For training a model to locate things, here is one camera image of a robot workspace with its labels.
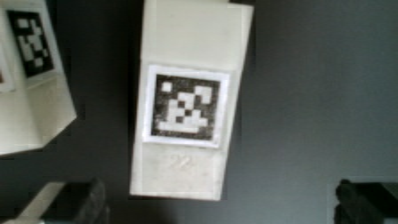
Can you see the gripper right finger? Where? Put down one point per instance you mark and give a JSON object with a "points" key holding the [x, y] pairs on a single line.
{"points": [[366, 203]]}

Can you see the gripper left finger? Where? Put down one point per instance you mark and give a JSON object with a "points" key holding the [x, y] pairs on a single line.
{"points": [[69, 203]]}

